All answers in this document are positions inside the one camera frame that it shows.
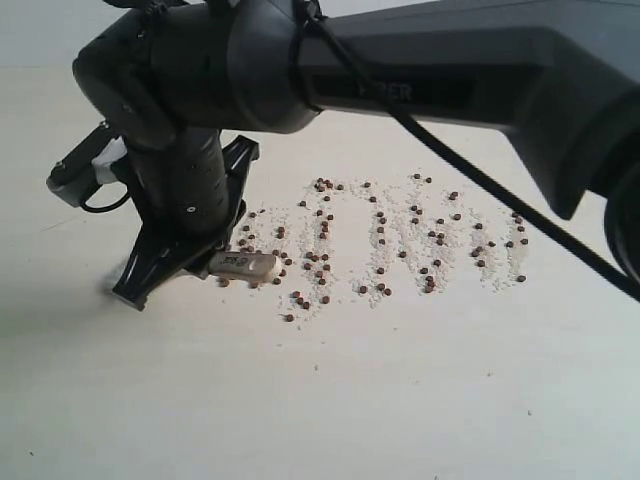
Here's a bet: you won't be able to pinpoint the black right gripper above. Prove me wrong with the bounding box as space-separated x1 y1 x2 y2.
112 127 260 311

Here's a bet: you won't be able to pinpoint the white paint brush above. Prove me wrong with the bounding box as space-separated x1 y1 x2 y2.
207 252 282 284

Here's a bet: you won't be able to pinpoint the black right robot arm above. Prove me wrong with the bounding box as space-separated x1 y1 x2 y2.
73 1 639 298

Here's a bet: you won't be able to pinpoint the scattered rice and brown pellets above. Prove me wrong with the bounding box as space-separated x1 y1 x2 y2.
208 172 541 331

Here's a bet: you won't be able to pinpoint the right wrist camera with tape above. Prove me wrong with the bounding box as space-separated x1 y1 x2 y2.
46 120 127 211

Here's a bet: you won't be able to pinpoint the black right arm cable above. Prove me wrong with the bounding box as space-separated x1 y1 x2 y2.
287 0 640 304

